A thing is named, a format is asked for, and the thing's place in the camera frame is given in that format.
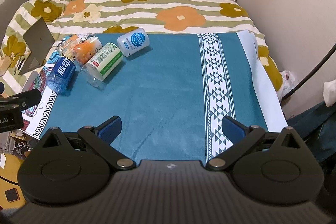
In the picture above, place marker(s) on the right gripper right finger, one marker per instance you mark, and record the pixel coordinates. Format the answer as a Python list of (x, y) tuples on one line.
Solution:
[(243, 138)]

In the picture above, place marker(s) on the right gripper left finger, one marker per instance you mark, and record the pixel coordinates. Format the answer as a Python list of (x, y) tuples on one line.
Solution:
[(99, 139)]

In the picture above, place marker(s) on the blue label plastic bottle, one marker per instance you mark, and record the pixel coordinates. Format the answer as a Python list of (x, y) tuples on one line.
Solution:
[(61, 74)]

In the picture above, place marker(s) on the colourful mandala mat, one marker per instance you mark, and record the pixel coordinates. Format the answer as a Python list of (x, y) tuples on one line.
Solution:
[(36, 117)]

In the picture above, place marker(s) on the floral striped duvet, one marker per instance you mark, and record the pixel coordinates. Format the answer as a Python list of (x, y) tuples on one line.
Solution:
[(67, 17)]

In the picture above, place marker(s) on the white plastic bag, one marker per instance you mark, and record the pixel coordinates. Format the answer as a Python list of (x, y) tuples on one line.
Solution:
[(288, 83)]

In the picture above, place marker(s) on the green label clear bottle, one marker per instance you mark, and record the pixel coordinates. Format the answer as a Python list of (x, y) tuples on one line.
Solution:
[(99, 67)]

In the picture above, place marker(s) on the blue towel with pattern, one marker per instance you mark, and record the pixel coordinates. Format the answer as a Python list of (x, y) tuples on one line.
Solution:
[(171, 98)]

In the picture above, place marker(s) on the yellow label clear bottle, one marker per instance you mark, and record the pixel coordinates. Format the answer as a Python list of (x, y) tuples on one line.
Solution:
[(66, 46)]

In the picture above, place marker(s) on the orange label plastic bottle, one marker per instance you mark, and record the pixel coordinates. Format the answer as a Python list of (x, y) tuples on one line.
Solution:
[(85, 50)]

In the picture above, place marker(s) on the white blue label bottle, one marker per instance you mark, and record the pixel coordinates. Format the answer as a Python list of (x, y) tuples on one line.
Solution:
[(132, 42)]

